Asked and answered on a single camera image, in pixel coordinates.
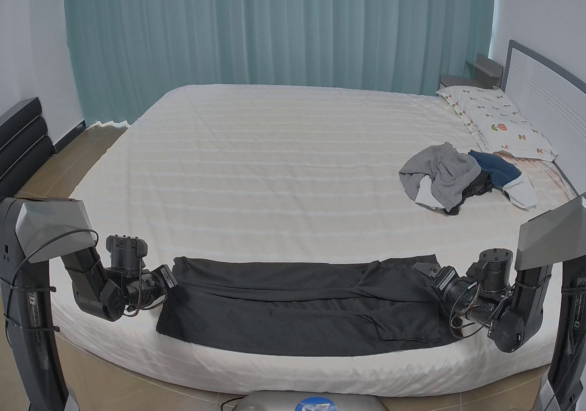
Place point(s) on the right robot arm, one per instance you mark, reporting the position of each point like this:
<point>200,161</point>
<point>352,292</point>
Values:
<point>526,299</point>

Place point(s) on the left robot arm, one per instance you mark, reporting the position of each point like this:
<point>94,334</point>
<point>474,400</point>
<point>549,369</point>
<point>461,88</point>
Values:
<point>45,226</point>

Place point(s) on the grey bedside table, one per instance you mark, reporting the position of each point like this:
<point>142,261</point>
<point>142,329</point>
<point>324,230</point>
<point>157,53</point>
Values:
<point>480,69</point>

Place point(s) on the black T-shirt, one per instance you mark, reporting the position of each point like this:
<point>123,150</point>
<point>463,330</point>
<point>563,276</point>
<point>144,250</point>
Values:
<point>297,308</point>

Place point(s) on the white printed pillow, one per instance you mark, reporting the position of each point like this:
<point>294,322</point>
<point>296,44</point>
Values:
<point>499,121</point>

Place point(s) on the blue-green curtain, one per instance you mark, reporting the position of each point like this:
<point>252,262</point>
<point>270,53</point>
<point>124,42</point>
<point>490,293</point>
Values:
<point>274,11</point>

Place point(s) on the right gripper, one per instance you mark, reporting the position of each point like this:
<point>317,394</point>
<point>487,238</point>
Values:
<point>453,285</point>

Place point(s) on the pile of clothes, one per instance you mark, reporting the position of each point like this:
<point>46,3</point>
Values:
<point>448,171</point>

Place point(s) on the bed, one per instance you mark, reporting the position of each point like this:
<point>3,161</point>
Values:
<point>297,148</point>

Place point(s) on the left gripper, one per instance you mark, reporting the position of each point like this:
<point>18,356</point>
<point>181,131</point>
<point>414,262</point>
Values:
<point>160,283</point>

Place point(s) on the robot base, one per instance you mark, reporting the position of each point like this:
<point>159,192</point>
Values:
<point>311,402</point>

